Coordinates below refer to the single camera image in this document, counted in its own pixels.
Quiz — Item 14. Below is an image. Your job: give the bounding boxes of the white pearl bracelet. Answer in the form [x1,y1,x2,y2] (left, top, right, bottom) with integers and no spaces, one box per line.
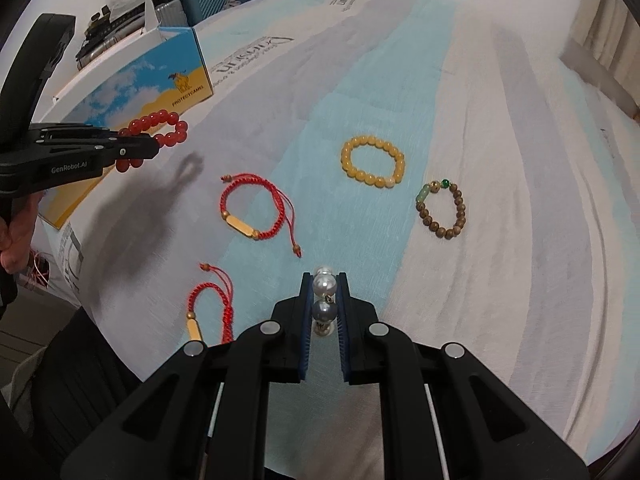
[310,264,338,338]

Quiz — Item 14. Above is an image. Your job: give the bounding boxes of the white cardboard box blue trim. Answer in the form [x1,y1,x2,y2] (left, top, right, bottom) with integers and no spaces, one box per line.
[37,0,216,231]

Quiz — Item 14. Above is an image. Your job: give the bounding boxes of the brown wooden bead bracelet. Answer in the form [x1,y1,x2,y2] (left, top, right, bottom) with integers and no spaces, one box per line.
[414,176,469,241]

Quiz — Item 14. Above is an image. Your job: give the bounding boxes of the red cord bracelet gold bar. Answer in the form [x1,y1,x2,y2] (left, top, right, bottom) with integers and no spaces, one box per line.
[219,172,303,258]

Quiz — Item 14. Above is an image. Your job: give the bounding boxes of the red wire bundle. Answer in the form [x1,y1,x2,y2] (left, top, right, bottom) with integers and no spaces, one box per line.
[19,249,52,291]

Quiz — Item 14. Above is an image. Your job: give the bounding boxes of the black items on suitcase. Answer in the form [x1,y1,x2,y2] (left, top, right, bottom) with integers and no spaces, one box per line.
[76,3,144,70]

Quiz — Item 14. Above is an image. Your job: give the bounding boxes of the grey hard suitcase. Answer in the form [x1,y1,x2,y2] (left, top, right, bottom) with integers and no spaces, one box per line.
[155,0,189,27]

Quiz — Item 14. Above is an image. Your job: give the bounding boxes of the yellow bead bracelet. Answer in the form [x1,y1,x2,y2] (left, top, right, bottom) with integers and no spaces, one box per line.
[339,134,407,190]

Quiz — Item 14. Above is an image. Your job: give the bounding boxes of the red bead bracelet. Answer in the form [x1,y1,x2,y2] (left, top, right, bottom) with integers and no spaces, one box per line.
[114,108,190,174]

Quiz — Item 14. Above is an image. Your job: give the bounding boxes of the person's left hand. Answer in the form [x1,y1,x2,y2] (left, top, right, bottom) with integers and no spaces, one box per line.
[0,192,44,274]

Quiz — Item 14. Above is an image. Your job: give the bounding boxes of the beige window curtain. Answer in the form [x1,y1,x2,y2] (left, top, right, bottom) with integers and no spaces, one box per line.
[561,0,639,119]

